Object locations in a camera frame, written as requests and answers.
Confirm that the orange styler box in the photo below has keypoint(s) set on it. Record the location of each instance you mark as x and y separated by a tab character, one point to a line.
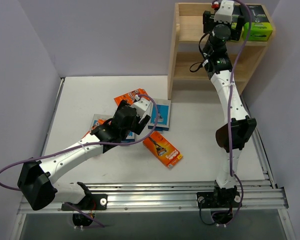
130	96
94	125

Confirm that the harry's razor box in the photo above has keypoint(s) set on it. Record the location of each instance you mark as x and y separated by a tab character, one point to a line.
100	116
162	116
129	140

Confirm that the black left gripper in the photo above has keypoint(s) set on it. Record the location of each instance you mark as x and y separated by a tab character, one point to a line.
139	122

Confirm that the Harry's razor box right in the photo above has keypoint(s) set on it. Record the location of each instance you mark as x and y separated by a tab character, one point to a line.
162	116

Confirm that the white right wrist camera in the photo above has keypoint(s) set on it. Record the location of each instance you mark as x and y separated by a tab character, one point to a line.
223	11

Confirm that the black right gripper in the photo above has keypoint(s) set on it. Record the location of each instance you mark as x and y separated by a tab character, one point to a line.
239	27

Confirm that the Harry's razor box middle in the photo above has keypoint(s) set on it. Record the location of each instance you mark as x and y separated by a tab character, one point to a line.
129	140

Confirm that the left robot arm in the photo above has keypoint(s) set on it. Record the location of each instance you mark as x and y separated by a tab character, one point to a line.
39	181

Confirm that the aluminium rail base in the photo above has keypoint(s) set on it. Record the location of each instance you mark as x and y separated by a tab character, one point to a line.
182	196

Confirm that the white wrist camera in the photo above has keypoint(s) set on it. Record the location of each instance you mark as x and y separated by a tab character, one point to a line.
223	11
141	105

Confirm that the wooden shelf unit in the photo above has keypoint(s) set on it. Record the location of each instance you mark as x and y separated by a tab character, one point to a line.
187	30

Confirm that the black green GilletteLabs box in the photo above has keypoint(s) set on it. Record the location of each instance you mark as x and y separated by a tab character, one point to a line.
236	15
261	28

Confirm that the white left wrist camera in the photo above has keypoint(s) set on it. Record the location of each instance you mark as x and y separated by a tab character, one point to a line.
141	105

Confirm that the Harry's razor box left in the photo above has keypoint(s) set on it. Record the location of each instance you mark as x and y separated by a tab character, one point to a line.
100	116

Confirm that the orange Gillette Fusion5 box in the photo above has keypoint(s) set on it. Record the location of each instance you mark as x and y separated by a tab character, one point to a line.
162	149

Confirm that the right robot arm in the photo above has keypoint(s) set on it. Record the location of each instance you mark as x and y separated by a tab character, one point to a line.
238	125

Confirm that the orange styler box back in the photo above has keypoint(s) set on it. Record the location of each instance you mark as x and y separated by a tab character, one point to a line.
130	96

